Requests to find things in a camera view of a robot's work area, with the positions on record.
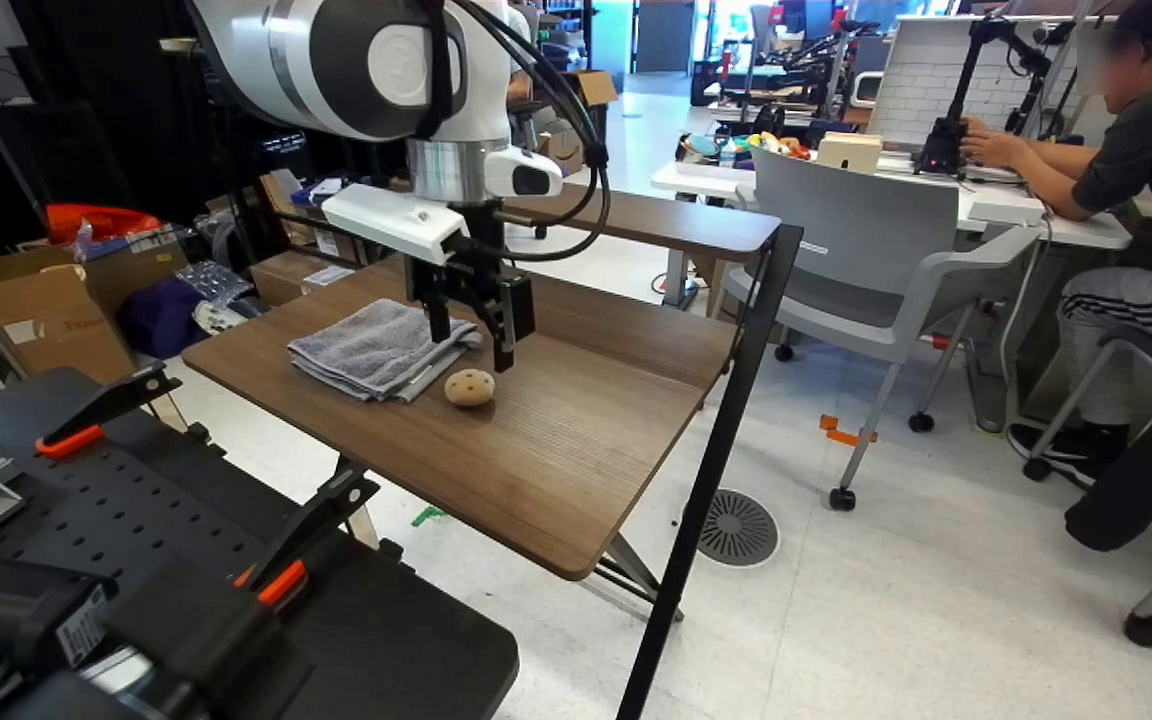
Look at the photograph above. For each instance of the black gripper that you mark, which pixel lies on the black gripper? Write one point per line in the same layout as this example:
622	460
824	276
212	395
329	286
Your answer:
481	233

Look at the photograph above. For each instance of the brown potato-like object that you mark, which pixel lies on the brown potato-like object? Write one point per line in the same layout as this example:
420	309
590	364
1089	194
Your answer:
470	390

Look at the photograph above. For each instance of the grey towel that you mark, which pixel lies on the grey towel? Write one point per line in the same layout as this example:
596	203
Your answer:
376	348

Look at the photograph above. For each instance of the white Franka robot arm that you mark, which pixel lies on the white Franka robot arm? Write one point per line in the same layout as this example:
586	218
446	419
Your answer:
338	61

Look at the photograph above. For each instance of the small cardboard box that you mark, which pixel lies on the small cardboard box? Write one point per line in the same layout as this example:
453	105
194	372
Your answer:
285	276

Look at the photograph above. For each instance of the open cardboard box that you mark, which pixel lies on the open cardboard box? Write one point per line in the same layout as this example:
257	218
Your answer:
577	113

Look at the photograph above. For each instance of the blue white patterned cloth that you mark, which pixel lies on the blue white patterned cloth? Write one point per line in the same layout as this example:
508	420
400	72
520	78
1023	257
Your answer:
219	292

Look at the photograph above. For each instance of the dark blue bag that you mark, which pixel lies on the dark blue bag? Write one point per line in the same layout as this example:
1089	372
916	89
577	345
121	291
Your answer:
157	321

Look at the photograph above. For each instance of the colourful toy pile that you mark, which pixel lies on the colourful toy pile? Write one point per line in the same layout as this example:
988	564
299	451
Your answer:
750	143

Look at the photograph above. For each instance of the round floor drain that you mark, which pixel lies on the round floor drain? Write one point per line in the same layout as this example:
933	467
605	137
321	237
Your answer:
738	528

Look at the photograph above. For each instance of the orange bag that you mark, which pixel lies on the orange bag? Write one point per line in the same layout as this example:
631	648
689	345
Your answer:
99	220

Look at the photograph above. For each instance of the grey office chair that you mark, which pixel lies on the grey office chair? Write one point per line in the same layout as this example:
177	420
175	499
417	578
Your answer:
856	233

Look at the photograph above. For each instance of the beige box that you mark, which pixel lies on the beige box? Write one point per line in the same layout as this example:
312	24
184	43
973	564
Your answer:
849	150

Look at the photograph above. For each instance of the large cardboard box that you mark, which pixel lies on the large cardboard box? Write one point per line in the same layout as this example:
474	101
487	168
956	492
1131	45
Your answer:
51	321

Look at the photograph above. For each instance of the black perforated workbench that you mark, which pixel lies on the black perforated workbench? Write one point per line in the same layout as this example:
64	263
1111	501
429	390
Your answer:
99	532

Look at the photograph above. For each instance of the white grid board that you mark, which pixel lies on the white grid board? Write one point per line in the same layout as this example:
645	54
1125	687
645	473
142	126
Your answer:
908	72

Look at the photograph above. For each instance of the white desk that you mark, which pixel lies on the white desk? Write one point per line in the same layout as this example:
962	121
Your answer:
1018	210

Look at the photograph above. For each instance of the seated person black shirt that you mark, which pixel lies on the seated person black shirt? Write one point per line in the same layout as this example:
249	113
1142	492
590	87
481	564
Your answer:
1137	172

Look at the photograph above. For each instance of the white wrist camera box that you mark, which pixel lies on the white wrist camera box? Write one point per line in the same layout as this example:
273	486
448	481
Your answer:
396	224

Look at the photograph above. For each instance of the black metal table frame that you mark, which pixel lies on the black metal table frame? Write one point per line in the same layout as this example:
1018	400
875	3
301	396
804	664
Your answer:
720	441

